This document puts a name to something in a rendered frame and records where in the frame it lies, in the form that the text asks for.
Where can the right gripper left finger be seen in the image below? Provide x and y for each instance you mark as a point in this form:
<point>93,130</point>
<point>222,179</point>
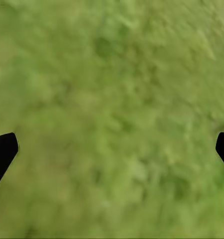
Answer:
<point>8,150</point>

